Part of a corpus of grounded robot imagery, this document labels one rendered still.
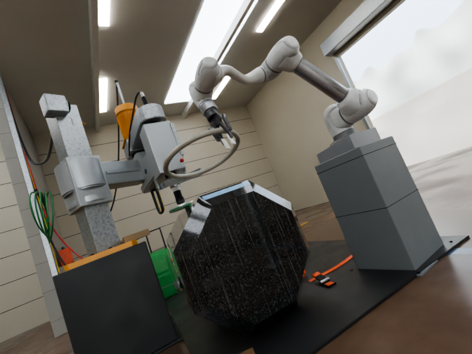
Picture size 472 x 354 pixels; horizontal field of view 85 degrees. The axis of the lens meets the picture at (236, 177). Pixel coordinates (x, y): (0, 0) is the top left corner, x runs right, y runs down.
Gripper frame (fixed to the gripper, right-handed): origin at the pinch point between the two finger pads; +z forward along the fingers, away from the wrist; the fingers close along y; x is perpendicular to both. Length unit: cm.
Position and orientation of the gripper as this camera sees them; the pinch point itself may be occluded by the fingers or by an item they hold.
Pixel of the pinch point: (228, 141)
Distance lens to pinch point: 136.7
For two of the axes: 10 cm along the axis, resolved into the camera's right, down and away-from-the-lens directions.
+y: -6.4, 5.6, 5.2
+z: 4.8, 8.2, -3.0
